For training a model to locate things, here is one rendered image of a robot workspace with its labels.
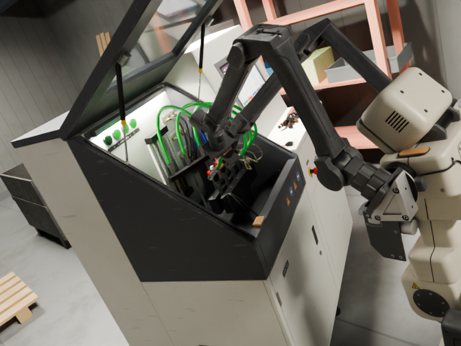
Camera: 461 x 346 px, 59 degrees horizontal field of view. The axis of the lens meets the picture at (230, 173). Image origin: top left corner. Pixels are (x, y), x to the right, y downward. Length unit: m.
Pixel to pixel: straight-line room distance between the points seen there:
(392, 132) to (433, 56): 2.84
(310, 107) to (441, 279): 0.63
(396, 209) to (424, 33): 2.95
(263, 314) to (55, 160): 0.98
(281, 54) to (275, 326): 1.07
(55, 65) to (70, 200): 6.66
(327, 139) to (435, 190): 0.29
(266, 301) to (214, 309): 0.25
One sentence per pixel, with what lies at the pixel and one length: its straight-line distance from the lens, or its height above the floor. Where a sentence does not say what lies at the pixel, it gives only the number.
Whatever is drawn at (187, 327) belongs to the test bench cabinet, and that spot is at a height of 0.54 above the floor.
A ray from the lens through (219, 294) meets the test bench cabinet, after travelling 1.66.
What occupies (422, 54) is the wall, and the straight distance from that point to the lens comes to 3.95.
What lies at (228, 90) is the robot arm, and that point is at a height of 1.49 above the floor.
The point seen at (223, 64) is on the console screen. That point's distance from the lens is 2.20.
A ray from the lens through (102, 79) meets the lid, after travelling 1.37.
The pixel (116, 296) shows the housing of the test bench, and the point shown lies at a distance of 1.99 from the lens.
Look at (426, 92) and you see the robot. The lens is 1.16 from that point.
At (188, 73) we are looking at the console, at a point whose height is 1.46.
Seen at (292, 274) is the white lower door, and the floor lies 0.63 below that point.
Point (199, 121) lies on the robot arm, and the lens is 1.39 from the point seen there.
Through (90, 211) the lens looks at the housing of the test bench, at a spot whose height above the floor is 1.15.
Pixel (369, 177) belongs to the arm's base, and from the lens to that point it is 1.03.
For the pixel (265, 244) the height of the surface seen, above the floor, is 0.89.
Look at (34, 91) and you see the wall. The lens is 8.12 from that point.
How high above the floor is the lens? 1.71
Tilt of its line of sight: 22 degrees down
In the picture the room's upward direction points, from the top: 21 degrees counter-clockwise
